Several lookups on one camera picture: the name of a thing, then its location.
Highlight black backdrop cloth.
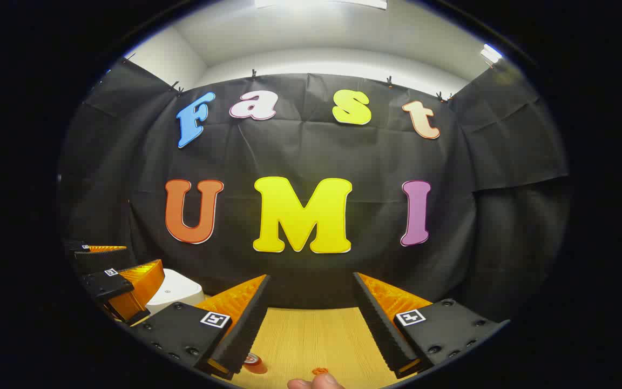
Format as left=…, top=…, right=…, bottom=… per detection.
left=58, top=57, right=571, bottom=325

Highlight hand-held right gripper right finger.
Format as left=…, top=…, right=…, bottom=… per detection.
left=353, top=272, right=510, bottom=379

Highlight wooden desktop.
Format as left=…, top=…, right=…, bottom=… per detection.
left=127, top=307, right=420, bottom=389

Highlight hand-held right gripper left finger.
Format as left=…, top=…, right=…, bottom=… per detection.
left=129, top=274, right=272, bottom=380

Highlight red pop can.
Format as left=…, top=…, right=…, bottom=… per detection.
left=244, top=353, right=268, bottom=375

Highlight long ceiling light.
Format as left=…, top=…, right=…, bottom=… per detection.
left=254, top=0, right=388, bottom=10

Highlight white desktop garbage bin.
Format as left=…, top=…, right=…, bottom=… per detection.
left=145, top=269, right=205, bottom=315

